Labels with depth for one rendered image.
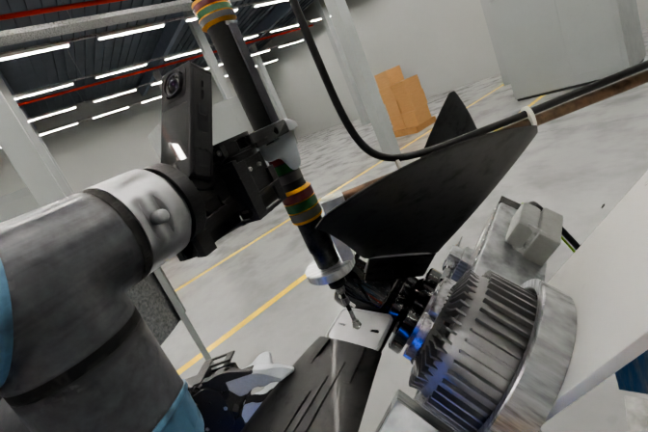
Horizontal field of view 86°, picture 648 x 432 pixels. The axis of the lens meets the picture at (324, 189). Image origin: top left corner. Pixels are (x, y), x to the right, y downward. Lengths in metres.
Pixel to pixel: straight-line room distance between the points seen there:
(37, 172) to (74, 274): 4.47
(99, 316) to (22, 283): 0.04
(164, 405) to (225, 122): 6.63
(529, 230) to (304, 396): 0.48
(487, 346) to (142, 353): 0.39
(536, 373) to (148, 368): 0.39
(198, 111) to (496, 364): 0.44
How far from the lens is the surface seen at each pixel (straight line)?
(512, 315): 0.53
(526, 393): 0.50
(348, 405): 0.46
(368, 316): 0.55
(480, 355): 0.52
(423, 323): 0.54
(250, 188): 0.34
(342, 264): 0.47
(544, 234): 0.73
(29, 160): 4.72
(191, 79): 0.35
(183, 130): 0.33
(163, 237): 0.27
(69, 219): 0.25
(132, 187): 0.28
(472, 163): 0.35
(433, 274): 0.57
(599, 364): 0.46
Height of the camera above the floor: 1.50
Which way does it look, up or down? 13 degrees down
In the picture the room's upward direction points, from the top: 23 degrees counter-clockwise
